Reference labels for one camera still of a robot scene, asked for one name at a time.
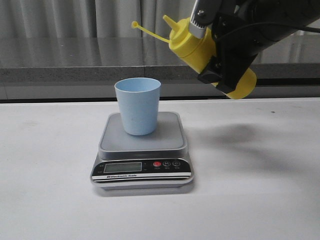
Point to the light blue plastic cup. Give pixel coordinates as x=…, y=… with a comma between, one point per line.
x=138, y=101

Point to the grey stone counter ledge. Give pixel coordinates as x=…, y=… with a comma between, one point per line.
x=86, y=69

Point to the yellow squeeze bottle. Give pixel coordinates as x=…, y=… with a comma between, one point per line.
x=200, y=54

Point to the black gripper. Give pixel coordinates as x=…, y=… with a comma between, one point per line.
x=256, y=25

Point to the grey pleated curtain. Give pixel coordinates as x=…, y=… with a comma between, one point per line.
x=87, y=18

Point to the silver digital kitchen scale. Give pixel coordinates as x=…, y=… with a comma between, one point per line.
x=157, y=160

